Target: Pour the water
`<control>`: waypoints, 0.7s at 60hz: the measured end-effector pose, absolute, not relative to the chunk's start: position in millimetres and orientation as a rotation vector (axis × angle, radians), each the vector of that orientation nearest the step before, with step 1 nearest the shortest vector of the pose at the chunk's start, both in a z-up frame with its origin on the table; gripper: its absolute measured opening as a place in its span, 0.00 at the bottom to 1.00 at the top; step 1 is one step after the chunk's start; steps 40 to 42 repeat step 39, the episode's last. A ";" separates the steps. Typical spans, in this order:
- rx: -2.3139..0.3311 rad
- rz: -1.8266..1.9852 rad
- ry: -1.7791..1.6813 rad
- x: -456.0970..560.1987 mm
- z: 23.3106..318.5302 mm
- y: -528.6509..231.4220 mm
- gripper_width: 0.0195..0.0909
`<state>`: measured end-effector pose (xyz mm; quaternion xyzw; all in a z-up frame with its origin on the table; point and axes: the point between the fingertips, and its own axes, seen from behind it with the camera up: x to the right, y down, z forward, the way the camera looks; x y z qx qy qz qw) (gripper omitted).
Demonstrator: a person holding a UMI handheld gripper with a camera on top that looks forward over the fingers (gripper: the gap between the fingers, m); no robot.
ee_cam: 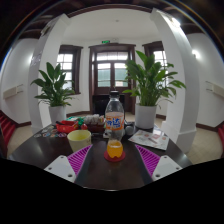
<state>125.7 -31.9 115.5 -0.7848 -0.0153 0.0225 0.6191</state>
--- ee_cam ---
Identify small-leafed potted green plant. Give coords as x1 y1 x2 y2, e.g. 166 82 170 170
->
30 62 77 125

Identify orange soda plastic bottle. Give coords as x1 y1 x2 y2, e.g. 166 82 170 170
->
104 90 126 160

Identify flat round red coaster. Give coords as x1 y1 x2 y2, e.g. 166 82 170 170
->
103 150 127 164

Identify red carpeted stairs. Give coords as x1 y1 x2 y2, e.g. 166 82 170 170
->
0 111 16 146

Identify black chair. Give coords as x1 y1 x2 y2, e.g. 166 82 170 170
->
92 94 126 116

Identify red plastic tray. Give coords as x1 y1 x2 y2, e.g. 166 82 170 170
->
55 120 81 135

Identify group of round stickers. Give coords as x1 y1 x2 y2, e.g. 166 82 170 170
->
33 124 68 140

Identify dark wooden double door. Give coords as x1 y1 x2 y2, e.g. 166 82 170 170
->
88 43 137 115

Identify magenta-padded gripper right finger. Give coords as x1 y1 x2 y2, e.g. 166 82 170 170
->
129 144 184 187

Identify box of wrapped snacks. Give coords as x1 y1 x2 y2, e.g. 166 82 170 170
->
83 114 106 134

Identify large-leafed potted green plant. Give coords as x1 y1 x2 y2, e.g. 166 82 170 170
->
122 50 187 131

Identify printed paper leaflet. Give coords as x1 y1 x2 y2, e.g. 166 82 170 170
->
128 129 171 151

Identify grey round balls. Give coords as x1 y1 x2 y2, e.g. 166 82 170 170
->
123 123 135 136

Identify pale yellow cup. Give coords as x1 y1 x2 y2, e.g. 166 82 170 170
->
66 129 93 154

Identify white wall-mounted box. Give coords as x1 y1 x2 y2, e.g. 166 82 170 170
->
205 80 224 99
2 84 25 100

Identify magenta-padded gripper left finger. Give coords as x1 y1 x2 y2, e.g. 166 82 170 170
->
43 144 98 188

